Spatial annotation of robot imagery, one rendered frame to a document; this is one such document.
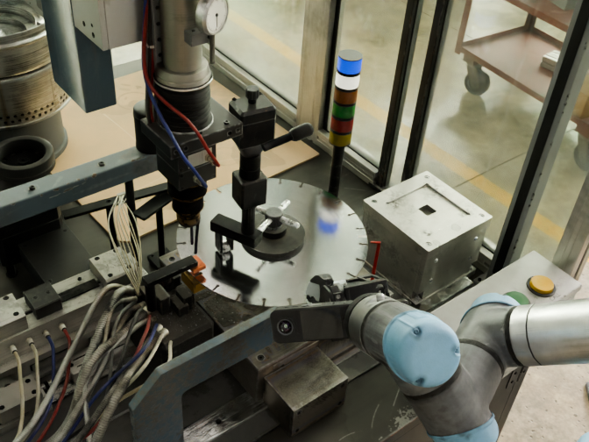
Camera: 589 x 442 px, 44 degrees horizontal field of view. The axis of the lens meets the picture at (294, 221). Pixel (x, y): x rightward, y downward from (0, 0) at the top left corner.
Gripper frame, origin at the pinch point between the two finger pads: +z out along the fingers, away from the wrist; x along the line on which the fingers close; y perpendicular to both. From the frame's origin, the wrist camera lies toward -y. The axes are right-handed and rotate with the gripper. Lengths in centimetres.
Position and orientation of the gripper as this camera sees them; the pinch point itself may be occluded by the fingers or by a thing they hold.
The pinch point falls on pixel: (308, 295)
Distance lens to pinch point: 110.6
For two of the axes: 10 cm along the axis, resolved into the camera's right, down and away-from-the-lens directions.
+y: 9.5, -1.6, 2.8
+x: -1.3, -9.8, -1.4
